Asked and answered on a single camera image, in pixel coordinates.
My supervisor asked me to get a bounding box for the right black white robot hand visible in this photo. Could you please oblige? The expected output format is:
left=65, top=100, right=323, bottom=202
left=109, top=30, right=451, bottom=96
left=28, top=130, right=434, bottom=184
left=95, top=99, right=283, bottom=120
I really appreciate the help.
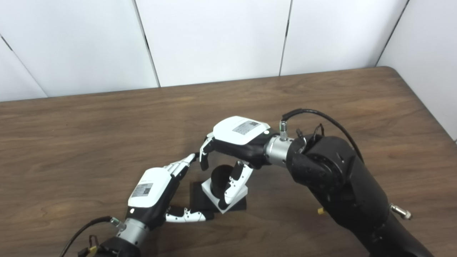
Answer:
left=199, top=116, right=279, bottom=210

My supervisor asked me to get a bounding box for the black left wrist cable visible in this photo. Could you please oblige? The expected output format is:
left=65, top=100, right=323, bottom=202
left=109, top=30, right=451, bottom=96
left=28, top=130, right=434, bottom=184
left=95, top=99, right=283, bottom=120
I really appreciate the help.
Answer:
left=59, top=216, right=125, bottom=257

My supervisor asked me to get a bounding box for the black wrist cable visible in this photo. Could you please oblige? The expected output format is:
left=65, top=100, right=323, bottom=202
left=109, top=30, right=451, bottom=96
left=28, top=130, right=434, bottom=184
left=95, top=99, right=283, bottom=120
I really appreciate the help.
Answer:
left=281, top=109, right=365, bottom=163
left=59, top=216, right=125, bottom=257

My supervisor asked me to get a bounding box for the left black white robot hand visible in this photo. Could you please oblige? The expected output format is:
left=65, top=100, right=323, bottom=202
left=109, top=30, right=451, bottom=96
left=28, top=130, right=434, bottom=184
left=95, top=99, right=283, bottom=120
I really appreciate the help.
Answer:
left=127, top=153, right=215, bottom=231

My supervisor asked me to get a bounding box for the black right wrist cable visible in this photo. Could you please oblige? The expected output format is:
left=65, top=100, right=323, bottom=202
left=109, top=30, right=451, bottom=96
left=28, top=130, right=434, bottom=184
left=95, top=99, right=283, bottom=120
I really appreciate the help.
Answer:
left=281, top=109, right=365, bottom=163

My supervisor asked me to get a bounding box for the black peg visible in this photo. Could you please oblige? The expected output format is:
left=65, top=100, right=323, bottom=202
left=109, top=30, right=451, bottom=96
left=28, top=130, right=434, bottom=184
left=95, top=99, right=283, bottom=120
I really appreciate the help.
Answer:
left=189, top=165, right=247, bottom=212

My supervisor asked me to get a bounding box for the white square piece with hole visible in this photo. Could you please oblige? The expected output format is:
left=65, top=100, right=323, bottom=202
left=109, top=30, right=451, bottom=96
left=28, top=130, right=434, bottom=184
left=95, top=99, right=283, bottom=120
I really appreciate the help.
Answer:
left=201, top=177, right=248, bottom=215

